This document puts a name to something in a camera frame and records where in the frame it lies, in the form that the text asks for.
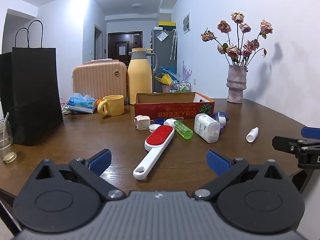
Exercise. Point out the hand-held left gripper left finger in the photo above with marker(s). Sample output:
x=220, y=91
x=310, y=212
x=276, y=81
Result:
x=101, y=158

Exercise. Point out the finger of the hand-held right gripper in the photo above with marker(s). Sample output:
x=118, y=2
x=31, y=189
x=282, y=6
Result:
x=283, y=143
x=311, y=132

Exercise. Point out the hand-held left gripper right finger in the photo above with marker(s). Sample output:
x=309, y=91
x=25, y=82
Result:
x=217, y=160

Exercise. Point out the large white plastic bottle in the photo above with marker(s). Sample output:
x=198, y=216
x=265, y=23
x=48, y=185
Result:
x=206, y=128

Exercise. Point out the white bottle cap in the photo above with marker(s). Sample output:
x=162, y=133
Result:
x=154, y=128

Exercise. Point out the red and white lint brush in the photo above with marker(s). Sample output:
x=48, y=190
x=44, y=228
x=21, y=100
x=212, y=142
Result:
x=160, y=137

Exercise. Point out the red cardboard box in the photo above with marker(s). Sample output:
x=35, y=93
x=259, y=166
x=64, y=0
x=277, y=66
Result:
x=172, y=108

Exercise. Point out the blue bottle cap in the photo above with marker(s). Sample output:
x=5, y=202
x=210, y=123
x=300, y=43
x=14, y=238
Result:
x=161, y=120

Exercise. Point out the small white dropper bottle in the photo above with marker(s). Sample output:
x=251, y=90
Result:
x=252, y=135

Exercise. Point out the blue round lid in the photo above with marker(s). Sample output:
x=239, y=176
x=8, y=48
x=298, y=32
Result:
x=215, y=116

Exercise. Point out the green plastic bottle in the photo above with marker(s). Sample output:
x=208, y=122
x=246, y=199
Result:
x=183, y=130

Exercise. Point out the white charger plug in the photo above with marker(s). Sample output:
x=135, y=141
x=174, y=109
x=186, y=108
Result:
x=142, y=123

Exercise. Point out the yellow ceramic mug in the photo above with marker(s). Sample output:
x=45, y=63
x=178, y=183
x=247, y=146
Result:
x=115, y=106

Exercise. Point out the orange fruit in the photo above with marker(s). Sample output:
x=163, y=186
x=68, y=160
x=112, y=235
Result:
x=100, y=100

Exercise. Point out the blue tissue pack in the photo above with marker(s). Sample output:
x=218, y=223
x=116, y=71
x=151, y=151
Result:
x=81, y=103

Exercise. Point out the pink textured vase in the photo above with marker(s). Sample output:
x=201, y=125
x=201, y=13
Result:
x=236, y=85

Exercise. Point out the pink ribbed suitcase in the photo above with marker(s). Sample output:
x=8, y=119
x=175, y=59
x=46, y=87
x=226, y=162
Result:
x=100, y=80

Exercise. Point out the pink bucket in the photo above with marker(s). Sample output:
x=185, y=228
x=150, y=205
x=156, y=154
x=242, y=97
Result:
x=167, y=88

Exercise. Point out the yellow thermos jug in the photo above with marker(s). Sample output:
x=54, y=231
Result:
x=140, y=80

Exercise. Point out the clear drinking glass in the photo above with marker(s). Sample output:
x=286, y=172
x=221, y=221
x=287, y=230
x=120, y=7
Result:
x=7, y=145

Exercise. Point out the black paper bag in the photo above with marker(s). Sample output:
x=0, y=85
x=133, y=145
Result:
x=32, y=92

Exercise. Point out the glass straw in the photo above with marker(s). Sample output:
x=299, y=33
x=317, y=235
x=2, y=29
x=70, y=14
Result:
x=6, y=120

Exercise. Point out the blue plastic hangers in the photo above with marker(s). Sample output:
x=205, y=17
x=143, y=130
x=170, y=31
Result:
x=166, y=70

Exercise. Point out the dried pink roses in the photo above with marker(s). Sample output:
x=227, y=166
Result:
x=233, y=50

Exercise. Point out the grey interior door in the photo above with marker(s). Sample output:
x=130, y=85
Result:
x=98, y=42

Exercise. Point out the dark wooden door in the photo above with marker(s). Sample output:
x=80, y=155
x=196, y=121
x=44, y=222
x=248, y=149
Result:
x=117, y=42

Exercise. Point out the grey cabinet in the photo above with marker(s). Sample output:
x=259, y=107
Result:
x=162, y=55

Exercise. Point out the folded umbrella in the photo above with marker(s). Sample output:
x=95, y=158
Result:
x=173, y=45

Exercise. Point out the clear plastic bag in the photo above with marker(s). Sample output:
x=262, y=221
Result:
x=162, y=35

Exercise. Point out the yellow box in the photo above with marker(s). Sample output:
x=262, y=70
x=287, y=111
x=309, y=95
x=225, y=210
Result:
x=167, y=24

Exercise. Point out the ceiling light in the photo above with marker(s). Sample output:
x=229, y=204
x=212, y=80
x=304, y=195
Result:
x=137, y=5

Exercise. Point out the purple coral wall decal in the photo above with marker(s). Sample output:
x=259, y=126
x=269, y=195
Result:
x=186, y=73

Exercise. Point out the wall electrical panel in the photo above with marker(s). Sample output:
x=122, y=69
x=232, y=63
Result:
x=186, y=23

